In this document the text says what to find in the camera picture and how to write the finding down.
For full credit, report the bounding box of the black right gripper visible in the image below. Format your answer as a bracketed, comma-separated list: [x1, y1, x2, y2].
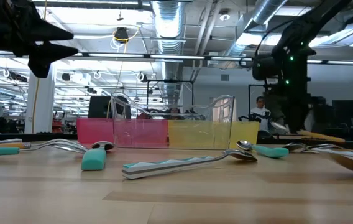
[281, 80, 309, 133]

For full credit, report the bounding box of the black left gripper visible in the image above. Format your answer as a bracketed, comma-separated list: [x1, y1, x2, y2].
[0, 0, 79, 79]

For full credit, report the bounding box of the person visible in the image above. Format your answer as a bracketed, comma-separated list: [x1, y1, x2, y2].
[168, 107, 182, 121]
[250, 95, 272, 132]

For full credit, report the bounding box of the yellow translucent plastic tray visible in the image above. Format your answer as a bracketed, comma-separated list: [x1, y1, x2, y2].
[167, 120, 260, 149]

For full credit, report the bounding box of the black equipment rack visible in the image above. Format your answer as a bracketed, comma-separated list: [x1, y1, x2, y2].
[311, 96, 353, 139]

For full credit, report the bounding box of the white square column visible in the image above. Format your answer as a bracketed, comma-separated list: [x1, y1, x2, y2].
[24, 58, 56, 134]

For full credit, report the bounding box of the black computer monitor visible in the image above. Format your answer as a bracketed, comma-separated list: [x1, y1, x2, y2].
[88, 95, 113, 119]

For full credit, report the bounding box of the red translucent plastic tray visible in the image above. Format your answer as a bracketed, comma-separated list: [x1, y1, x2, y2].
[76, 117, 169, 146]

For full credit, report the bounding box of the clear plastic bin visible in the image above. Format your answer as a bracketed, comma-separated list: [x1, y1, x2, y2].
[110, 92, 236, 151]

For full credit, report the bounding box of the long ceiling light bar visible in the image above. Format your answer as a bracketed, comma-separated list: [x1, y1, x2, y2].
[0, 51, 353, 67]

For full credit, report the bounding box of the black background rig frame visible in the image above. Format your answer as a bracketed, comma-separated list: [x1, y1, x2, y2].
[247, 83, 277, 124]

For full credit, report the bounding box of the yellow hanging cable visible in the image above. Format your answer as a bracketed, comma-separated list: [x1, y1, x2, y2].
[31, 0, 48, 134]

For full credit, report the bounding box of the black hanging cable reel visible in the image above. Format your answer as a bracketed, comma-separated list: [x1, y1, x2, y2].
[113, 27, 130, 44]

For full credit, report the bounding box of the silver spiral air duct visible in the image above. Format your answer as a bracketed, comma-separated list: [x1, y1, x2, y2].
[150, 0, 187, 105]
[226, 0, 290, 60]

